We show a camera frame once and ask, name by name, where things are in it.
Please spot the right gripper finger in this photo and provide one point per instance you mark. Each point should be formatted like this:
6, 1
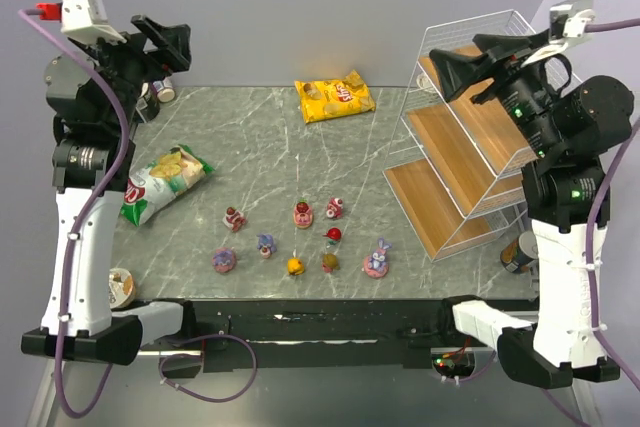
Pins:
457, 72
510, 44

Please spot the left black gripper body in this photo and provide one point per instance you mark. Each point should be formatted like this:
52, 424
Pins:
142, 54

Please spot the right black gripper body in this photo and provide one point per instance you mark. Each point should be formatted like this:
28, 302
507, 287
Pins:
500, 70

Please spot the strawberry cake slice toy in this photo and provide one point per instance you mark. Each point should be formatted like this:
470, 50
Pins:
234, 219

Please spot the purple bunny with cupcake toy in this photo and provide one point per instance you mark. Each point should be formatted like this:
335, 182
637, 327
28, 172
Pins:
266, 245

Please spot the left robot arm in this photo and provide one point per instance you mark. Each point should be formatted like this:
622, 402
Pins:
93, 92

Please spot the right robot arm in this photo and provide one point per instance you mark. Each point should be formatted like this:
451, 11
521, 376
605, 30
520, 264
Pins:
567, 192

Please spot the Chobani yogurt cup behind shelf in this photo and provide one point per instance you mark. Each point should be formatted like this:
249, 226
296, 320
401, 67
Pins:
424, 83

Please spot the small blue white cup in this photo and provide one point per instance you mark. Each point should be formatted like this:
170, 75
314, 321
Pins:
164, 90

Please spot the green chips bag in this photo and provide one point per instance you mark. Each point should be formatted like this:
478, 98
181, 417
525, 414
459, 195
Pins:
161, 181

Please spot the yellow Lays chips bag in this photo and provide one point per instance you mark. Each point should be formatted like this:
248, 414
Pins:
322, 100

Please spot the tin can front right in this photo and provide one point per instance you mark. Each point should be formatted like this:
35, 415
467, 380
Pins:
518, 256

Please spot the pink bear strawberry donut toy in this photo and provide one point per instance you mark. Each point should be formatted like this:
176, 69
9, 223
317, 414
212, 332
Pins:
303, 215

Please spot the Chobani yogurt cup front left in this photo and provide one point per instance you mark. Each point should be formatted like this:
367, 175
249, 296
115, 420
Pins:
122, 290

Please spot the yellow duck toy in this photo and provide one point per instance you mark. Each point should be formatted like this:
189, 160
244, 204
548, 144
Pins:
295, 266

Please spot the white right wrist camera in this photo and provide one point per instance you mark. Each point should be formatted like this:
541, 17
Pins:
567, 28

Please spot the white wire wooden shelf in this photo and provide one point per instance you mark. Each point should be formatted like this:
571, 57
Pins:
455, 167

